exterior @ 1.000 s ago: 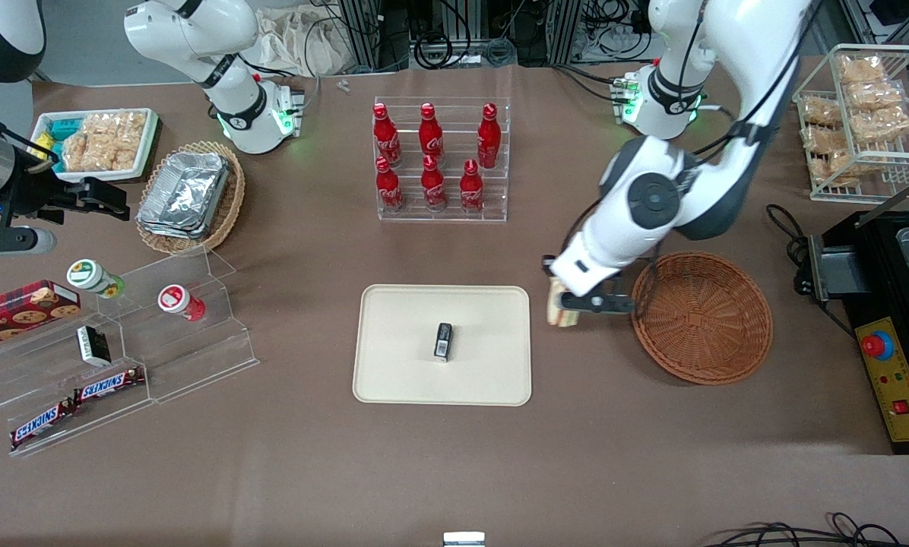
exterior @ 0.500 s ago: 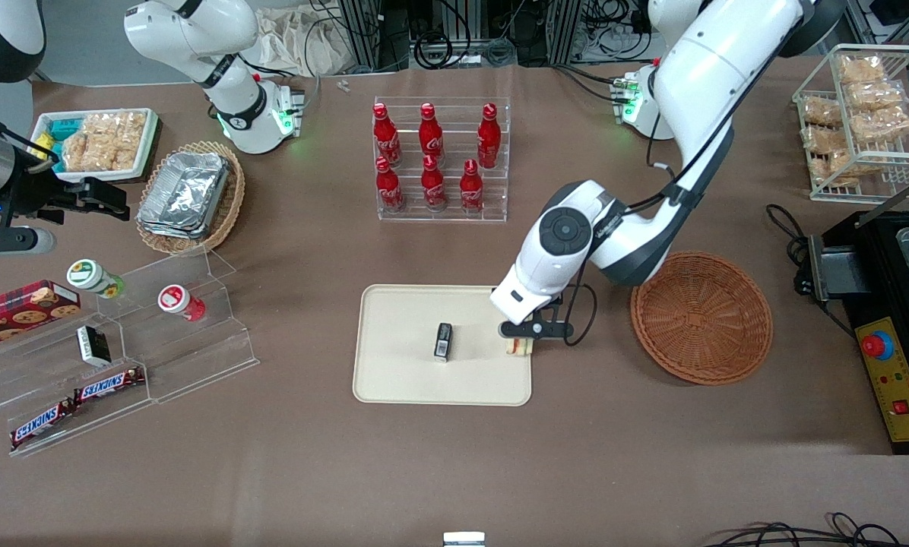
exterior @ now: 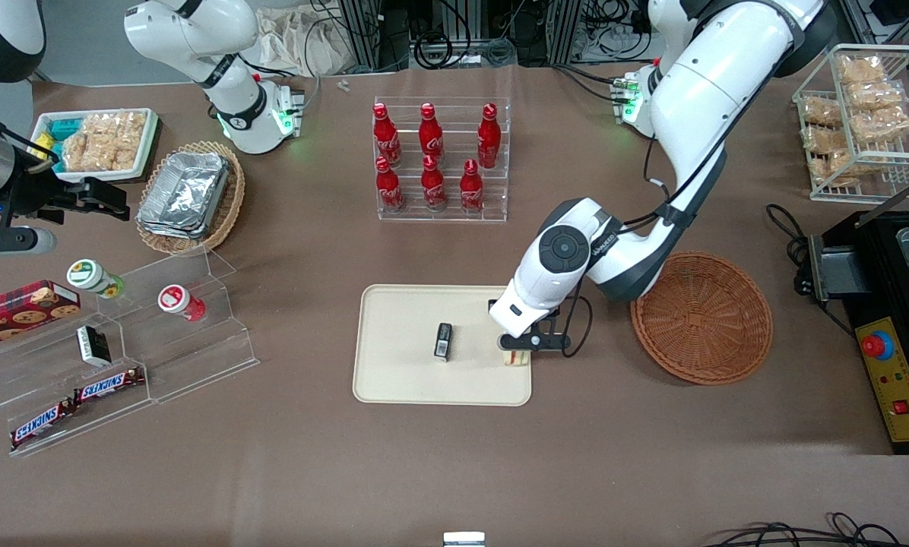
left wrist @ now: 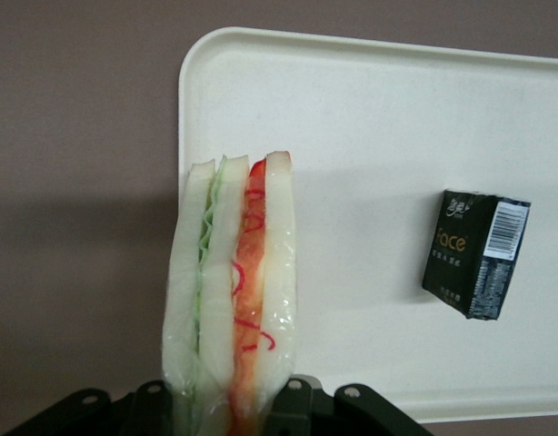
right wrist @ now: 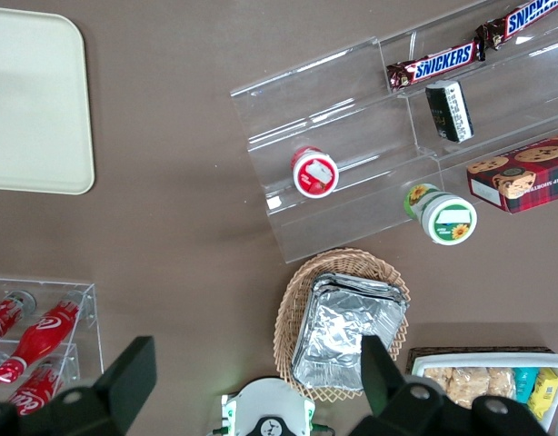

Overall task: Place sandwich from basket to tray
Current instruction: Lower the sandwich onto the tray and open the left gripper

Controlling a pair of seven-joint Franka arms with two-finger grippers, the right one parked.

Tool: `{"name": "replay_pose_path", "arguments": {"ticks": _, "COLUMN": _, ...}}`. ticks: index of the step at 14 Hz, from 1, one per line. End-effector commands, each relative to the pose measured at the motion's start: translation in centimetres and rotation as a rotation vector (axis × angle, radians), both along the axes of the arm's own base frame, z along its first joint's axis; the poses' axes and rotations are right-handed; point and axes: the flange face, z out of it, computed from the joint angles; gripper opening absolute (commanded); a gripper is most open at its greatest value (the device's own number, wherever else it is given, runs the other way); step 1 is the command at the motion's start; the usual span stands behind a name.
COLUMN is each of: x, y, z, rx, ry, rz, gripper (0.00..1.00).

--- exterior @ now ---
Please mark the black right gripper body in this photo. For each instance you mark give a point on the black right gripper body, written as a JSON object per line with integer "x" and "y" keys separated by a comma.
{"x": 38, "y": 195}

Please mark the triangular ham lettuce sandwich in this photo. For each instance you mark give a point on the triangular ham lettuce sandwich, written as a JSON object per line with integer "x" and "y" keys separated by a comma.
{"x": 517, "y": 358}

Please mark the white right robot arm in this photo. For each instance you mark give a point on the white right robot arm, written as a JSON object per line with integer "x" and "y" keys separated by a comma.
{"x": 196, "y": 38}

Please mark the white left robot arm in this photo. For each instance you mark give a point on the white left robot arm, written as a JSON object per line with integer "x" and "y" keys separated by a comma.
{"x": 705, "y": 83}

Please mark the aluminium foil tray stack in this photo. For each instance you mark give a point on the aluminium foil tray stack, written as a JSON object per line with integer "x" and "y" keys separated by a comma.
{"x": 185, "y": 194}

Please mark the cream plastic tray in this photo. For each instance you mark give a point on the cream plastic tray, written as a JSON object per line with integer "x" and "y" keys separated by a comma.
{"x": 401, "y": 365}

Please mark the oval wicker basket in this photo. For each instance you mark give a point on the oval wicker basket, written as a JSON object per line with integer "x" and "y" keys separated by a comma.
{"x": 230, "y": 197}

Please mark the round brown wicker basket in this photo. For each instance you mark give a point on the round brown wicker basket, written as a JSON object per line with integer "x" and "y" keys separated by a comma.
{"x": 701, "y": 319}

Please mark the yellow snack packet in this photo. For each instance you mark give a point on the yellow snack packet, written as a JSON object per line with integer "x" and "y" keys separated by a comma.
{"x": 42, "y": 148}

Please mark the bagged rice cracker snacks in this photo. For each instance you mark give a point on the bagged rice cracker snacks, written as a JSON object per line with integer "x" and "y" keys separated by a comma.
{"x": 105, "y": 140}

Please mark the teal snack packet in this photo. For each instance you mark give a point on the teal snack packet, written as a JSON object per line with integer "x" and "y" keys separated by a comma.
{"x": 64, "y": 129}

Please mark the green cup with sunflower lid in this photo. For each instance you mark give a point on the green cup with sunflower lid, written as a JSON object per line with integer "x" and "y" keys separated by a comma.
{"x": 93, "y": 277}

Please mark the white rectangular snack bin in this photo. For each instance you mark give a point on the white rectangular snack bin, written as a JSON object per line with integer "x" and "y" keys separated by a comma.
{"x": 40, "y": 121}

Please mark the small black carton box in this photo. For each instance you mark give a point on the small black carton box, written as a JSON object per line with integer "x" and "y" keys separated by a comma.
{"x": 443, "y": 342}

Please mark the red cup with white lid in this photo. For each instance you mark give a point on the red cup with white lid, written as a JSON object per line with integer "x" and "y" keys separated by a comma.
{"x": 179, "y": 301}

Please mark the clear acrylic bottle rack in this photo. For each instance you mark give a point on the clear acrylic bottle rack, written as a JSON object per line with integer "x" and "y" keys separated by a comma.
{"x": 454, "y": 216}

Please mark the red cookie box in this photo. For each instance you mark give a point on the red cookie box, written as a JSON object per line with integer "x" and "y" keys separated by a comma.
{"x": 21, "y": 311}

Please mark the red cola bottle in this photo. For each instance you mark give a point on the red cola bottle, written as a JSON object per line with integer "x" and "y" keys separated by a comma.
{"x": 386, "y": 137}
{"x": 489, "y": 140}
{"x": 472, "y": 191}
{"x": 434, "y": 188}
{"x": 431, "y": 137}
{"x": 390, "y": 190}

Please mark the black and white small box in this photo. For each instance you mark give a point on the black and white small box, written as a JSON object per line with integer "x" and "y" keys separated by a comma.
{"x": 93, "y": 346}

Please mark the clear acrylic step display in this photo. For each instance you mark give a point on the clear acrylic step display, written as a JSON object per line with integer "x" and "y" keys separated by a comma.
{"x": 196, "y": 357}

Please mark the snickers chocolate bar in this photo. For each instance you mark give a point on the snickers chocolate bar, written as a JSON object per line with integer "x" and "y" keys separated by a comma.
{"x": 109, "y": 385}
{"x": 42, "y": 424}

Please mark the small white device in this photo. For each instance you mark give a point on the small white device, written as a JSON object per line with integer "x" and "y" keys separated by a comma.
{"x": 464, "y": 539}

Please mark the white cloth bag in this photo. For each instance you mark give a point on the white cloth bag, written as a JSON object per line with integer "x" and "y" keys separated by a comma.
{"x": 295, "y": 42}

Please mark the white power strip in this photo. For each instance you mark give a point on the white power strip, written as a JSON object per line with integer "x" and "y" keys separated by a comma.
{"x": 614, "y": 34}

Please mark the red emergency stop button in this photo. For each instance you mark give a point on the red emergency stop button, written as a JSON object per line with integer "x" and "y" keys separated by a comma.
{"x": 878, "y": 346}

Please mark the black countertop cooking appliance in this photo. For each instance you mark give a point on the black countertop cooking appliance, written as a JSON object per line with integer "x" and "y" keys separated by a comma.
{"x": 876, "y": 281}

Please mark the wrapped rice cracker pack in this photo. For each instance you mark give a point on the wrapped rice cracker pack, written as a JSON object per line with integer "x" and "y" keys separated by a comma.
{"x": 884, "y": 123}
{"x": 861, "y": 68}
{"x": 821, "y": 110}
{"x": 850, "y": 167}
{"x": 823, "y": 139}
{"x": 876, "y": 95}

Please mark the grey metal bar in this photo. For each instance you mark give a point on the grey metal bar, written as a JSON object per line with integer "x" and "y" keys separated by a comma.
{"x": 899, "y": 199}

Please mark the aluminium profile frame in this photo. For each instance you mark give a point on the aluminium profile frame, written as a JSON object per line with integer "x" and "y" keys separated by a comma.
{"x": 565, "y": 30}
{"x": 359, "y": 34}

